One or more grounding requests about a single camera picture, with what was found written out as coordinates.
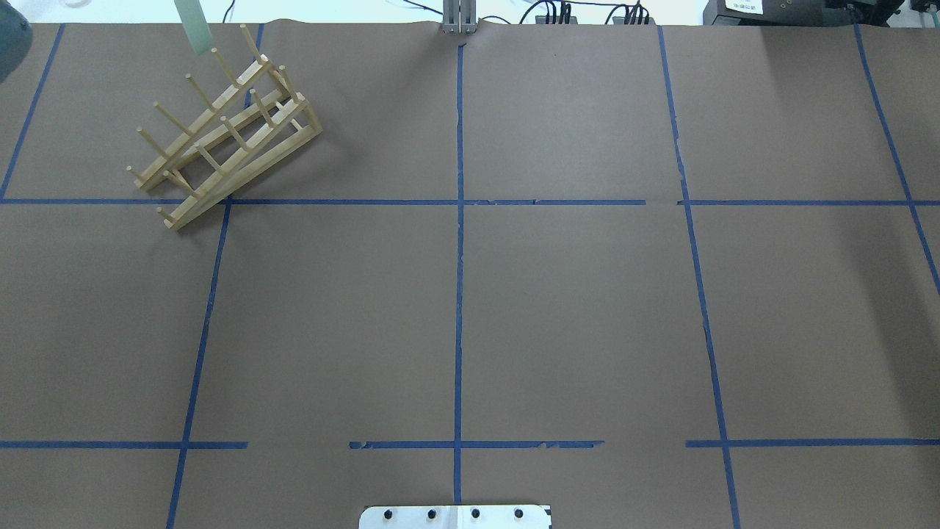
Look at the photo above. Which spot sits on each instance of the pale green plate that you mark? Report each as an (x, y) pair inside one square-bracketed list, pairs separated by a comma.
[(195, 24)]

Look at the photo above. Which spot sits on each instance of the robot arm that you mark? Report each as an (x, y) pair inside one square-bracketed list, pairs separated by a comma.
[(16, 39)]

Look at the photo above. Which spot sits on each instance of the brown paper table cover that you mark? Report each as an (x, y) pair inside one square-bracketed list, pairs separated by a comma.
[(650, 277)]

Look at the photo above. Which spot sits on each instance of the wooden dish rack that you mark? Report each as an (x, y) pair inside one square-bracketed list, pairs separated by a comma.
[(258, 120)]

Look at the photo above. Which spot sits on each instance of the black box with label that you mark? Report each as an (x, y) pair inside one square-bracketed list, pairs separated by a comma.
[(763, 13)]

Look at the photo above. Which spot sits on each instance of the aluminium frame post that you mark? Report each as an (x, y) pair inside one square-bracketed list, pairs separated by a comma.
[(459, 17)]

